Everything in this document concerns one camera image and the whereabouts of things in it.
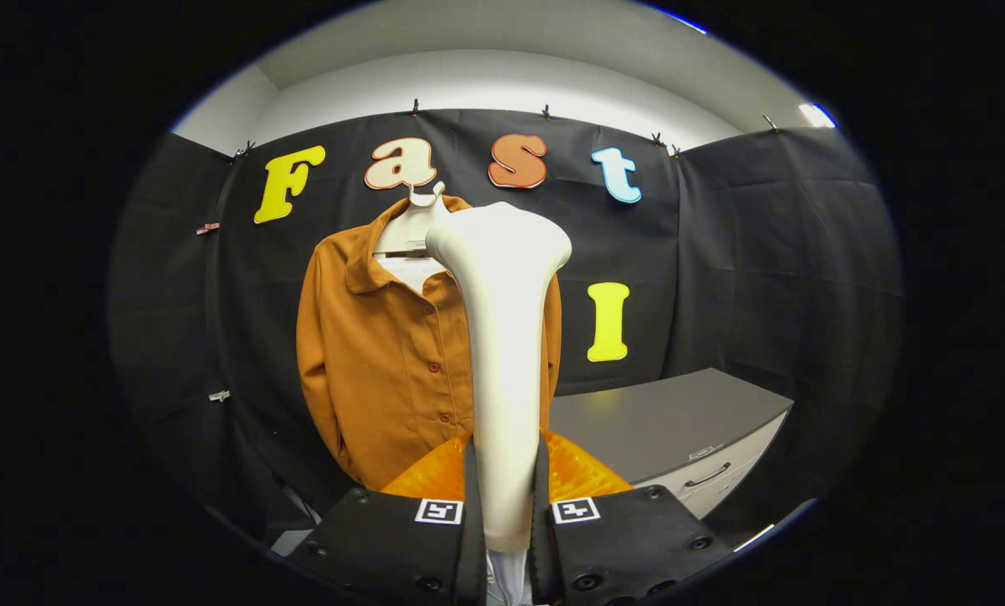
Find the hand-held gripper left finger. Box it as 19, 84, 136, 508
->
288, 431, 488, 606

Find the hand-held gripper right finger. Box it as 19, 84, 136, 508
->
529, 429, 735, 606

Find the brown button shirt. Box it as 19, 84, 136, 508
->
296, 195, 562, 492

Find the white garment steamer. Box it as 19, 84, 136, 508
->
425, 202, 572, 554

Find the grey cabinet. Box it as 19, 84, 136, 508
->
549, 368, 795, 520

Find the white mannequin torso stand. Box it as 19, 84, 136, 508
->
374, 181, 449, 295

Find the black backdrop cloth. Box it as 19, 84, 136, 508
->
107, 108, 906, 548

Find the black drawer handle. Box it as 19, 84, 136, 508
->
683, 462, 732, 488

